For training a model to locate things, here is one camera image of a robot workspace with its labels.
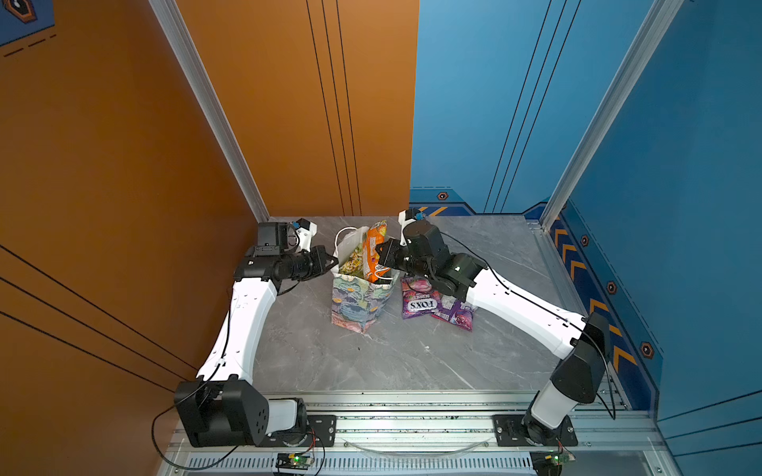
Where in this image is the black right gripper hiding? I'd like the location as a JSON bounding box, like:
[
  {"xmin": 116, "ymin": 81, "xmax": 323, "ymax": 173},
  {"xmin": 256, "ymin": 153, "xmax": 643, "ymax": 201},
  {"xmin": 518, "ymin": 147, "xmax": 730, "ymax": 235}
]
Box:
[{"xmin": 373, "ymin": 238, "xmax": 436, "ymax": 283}]

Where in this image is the orange Fox's candy bag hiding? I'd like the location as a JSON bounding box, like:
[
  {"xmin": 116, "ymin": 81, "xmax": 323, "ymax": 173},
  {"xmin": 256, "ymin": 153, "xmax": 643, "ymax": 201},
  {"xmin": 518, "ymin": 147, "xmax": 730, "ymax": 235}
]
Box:
[{"xmin": 362, "ymin": 220, "xmax": 389, "ymax": 283}]

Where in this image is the floral paper gift bag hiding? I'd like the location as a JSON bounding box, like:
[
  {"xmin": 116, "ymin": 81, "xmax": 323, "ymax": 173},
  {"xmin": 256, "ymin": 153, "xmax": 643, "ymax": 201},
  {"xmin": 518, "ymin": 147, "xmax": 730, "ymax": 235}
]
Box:
[{"xmin": 331, "ymin": 226, "xmax": 400, "ymax": 333}]

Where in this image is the purple Fox's berries candy bag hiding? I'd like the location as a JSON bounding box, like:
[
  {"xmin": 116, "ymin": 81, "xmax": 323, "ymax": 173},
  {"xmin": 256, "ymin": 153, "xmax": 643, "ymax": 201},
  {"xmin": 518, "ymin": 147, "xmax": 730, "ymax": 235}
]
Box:
[{"xmin": 401, "ymin": 276, "xmax": 442, "ymax": 319}]

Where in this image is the purple snack packet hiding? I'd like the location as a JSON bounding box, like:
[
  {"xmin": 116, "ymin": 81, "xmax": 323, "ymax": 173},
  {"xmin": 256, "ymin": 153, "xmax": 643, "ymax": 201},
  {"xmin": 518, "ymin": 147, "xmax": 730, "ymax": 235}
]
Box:
[{"xmin": 431, "ymin": 296, "xmax": 476, "ymax": 331}]

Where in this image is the orange green noodle snack bag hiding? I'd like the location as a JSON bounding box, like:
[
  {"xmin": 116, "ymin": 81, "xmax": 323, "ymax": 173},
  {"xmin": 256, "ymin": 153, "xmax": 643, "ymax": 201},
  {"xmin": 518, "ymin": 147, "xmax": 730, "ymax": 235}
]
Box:
[{"xmin": 339, "ymin": 244, "xmax": 365, "ymax": 279}]

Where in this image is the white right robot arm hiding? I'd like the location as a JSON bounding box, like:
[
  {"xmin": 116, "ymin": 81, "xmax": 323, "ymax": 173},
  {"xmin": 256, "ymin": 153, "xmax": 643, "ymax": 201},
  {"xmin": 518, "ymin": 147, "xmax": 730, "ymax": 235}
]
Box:
[{"xmin": 374, "ymin": 219, "xmax": 611, "ymax": 445}]

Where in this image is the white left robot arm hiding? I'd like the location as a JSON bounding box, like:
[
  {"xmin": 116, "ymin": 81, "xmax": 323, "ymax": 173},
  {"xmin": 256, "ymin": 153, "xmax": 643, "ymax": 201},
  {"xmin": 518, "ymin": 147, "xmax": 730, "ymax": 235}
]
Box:
[{"xmin": 174, "ymin": 218, "xmax": 338, "ymax": 447}]

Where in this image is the left green circuit board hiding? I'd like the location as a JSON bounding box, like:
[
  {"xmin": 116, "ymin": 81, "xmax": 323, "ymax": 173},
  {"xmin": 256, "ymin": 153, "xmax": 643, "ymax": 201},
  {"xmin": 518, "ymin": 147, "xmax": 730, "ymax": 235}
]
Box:
[{"xmin": 275, "ymin": 453, "xmax": 315, "ymax": 474}]

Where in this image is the green circuit board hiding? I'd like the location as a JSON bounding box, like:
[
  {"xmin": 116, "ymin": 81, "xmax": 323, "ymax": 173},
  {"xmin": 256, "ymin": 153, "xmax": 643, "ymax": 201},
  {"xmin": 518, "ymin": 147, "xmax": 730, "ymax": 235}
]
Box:
[
  {"xmin": 275, "ymin": 453, "xmax": 315, "ymax": 474},
  {"xmin": 545, "ymin": 452, "xmax": 577, "ymax": 467}
]

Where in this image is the right green circuit board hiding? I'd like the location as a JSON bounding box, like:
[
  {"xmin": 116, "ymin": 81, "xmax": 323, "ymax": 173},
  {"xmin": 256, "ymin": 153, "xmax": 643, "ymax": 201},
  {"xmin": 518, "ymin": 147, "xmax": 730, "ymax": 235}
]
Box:
[{"xmin": 545, "ymin": 452, "xmax": 577, "ymax": 467}]

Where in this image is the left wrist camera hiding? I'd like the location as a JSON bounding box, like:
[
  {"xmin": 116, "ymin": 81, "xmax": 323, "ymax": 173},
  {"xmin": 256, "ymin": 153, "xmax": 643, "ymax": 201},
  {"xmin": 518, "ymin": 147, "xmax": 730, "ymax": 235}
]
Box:
[{"xmin": 292, "ymin": 218, "xmax": 318, "ymax": 251}]

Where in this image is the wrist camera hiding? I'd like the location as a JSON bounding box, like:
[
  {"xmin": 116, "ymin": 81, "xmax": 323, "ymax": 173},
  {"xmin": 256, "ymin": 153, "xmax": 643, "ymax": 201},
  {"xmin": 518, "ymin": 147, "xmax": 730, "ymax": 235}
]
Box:
[
  {"xmin": 292, "ymin": 218, "xmax": 318, "ymax": 251},
  {"xmin": 398, "ymin": 207, "xmax": 424, "ymax": 246}
]

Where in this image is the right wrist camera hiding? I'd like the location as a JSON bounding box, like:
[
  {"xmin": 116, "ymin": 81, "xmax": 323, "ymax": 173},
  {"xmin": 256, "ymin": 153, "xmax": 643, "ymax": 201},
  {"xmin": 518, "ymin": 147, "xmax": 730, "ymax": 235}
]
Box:
[{"xmin": 398, "ymin": 207, "xmax": 424, "ymax": 246}]

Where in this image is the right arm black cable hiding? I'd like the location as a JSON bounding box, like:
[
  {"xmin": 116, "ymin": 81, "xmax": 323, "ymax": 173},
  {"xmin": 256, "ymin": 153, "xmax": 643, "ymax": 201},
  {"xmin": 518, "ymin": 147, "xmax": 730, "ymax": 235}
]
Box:
[{"xmin": 404, "ymin": 228, "xmax": 617, "ymax": 420}]

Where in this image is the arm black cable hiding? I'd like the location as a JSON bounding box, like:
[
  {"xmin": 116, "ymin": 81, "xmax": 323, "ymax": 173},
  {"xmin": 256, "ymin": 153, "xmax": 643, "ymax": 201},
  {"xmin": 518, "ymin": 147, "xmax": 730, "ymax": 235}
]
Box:
[
  {"xmin": 150, "ymin": 278, "xmax": 251, "ymax": 472},
  {"xmin": 404, "ymin": 228, "xmax": 617, "ymax": 420}
]

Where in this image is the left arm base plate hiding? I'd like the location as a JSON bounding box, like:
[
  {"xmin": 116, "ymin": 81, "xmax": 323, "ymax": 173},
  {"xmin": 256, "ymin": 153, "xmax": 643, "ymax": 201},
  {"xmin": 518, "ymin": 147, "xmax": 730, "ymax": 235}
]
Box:
[{"xmin": 259, "ymin": 414, "xmax": 337, "ymax": 449}]

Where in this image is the aluminium front rail frame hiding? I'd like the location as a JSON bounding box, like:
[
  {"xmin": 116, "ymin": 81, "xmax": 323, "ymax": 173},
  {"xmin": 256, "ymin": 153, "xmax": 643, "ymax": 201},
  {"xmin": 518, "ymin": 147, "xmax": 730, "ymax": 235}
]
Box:
[{"xmin": 156, "ymin": 389, "xmax": 683, "ymax": 476}]

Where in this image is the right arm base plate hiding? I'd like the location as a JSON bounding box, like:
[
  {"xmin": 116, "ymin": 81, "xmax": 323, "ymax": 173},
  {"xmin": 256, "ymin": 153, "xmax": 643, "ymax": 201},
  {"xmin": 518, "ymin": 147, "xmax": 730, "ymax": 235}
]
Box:
[{"xmin": 491, "ymin": 414, "xmax": 579, "ymax": 447}]

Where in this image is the left aluminium corner post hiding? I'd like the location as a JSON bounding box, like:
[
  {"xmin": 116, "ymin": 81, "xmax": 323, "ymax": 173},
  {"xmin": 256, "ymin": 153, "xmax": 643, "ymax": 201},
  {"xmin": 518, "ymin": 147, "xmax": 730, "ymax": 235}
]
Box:
[{"xmin": 148, "ymin": 0, "xmax": 271, "ymax": 222}]

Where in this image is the aluminium corner post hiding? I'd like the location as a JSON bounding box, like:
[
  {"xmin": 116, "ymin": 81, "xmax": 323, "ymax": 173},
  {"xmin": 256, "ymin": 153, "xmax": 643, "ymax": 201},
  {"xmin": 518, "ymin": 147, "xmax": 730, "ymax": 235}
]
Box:
[
  {"xmin": 539, "ymin": 0, "xmax": 684, "ymax": 233},
  {"xmin": 148, "ymin": 0, "xmax": 271, "ymax": 222}
]

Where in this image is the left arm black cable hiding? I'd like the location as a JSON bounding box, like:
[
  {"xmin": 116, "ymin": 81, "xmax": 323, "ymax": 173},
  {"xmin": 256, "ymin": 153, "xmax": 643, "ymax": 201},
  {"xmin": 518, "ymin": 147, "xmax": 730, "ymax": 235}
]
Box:
[{"xmin": 150, "ymin": 278, "xmax": 251, "ymax": 472}]

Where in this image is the right aluminium corner post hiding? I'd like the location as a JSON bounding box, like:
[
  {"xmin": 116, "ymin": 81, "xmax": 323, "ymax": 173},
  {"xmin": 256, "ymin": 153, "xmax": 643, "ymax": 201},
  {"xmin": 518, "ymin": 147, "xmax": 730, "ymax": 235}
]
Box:
[{"xmin": 539, "ymin": 0, "xmax": 684, "ymax": 233}]

